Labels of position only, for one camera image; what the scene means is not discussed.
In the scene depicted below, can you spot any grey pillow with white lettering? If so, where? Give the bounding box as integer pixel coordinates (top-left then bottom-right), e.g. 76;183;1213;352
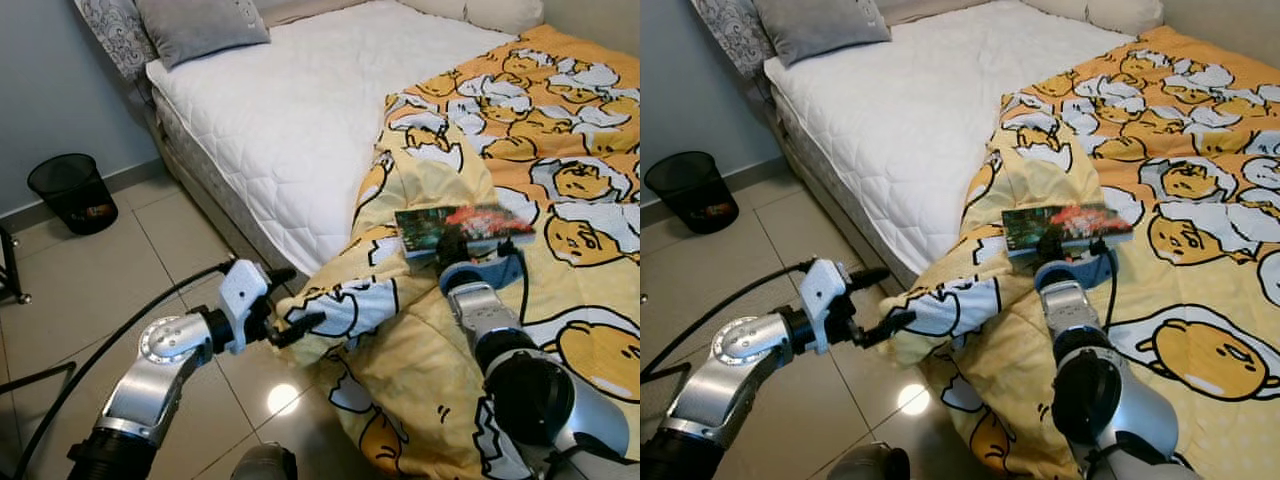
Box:
135;0;271;69
752;0;891;69

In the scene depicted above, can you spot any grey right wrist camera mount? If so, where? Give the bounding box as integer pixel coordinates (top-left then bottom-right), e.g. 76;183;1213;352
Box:
440;255;523;293
1033;258;1113;293

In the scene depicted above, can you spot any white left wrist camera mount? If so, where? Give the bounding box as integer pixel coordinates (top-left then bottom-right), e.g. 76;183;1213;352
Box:
798;258;851;356
218;258;271;356

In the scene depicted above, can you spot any yellow cartoon egg blanket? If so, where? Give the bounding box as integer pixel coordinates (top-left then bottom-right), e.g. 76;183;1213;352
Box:
885;25;1280;480
275;25;641;480

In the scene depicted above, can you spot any grey robot leg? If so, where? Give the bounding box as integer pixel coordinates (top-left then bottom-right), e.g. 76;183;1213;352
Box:
828;442;911;480
230;442;299;480

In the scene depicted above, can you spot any beige pillow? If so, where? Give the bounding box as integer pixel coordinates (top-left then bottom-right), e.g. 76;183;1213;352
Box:
395;0;471;21
1085;0;1166;36
462;0;546;36
1020;0;1091;21

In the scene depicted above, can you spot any colourful picture book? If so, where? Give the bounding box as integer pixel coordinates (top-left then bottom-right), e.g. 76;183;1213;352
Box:
1002;203;1134;261
395;203;536;261

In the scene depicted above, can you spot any black mesh waste bin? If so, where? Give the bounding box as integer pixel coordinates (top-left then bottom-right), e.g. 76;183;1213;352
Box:
27;153;119;236
645;150;739;234

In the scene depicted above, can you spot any white quilted mattress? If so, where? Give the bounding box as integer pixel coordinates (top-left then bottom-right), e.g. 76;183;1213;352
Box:
765;0;1166;293
145;0;546;296

